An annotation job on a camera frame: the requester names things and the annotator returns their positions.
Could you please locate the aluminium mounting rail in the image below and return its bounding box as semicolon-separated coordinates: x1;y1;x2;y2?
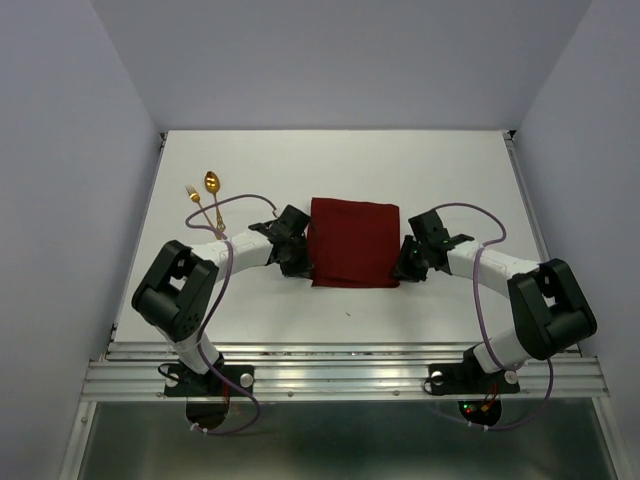
81;342;609;403

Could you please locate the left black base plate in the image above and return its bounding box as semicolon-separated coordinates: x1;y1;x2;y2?
158;362;254;398

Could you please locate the right aluminium table edge rail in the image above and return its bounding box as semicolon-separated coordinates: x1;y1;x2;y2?
501;130;553;261

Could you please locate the dark red cloth napkin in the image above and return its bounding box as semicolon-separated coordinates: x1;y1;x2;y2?
307;197;400;289

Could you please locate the gold spoon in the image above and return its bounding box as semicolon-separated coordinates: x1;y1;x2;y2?
204;171;226;232

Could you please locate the gold fork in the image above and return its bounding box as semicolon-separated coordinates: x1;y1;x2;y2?
185;184;222;240

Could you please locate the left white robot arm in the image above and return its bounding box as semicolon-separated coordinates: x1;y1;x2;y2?
132;205;312;398

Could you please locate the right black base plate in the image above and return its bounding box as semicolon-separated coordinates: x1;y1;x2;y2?
422;363;520;396

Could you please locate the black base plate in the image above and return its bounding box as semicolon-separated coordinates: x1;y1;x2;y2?
158;362;254;398
422;363;520;396

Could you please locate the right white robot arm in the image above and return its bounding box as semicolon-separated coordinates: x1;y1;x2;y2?
393;209;597;396

